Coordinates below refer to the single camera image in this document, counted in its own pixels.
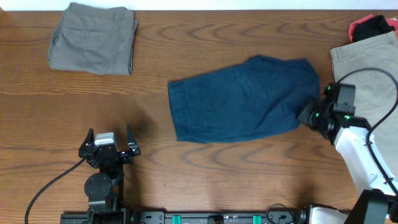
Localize black garment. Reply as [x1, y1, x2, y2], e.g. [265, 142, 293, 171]
[352, 14, 396, 43]

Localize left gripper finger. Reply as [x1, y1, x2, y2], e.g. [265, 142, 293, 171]
[79, 128, 95, 152]
[126, 123, 137, 151]

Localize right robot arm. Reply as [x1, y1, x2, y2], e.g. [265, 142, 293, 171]
[298, 100, 397, 224]

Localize red garment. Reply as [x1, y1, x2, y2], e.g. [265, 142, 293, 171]
[348, 14, 398, 43]

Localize khaki beige shorts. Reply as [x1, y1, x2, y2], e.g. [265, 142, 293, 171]
[330, 32, 397, 175]

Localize navy blue shorts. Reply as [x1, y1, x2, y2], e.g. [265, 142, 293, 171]
[168, 55, 320, 143]

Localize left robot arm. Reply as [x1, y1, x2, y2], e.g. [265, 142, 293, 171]
[78, 124, 141, 223]

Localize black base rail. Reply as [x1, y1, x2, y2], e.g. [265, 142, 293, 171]
[60, 209, 308, 224]

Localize folded grey shorts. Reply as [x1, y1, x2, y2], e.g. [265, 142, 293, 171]
[48, 2, 139, 75]

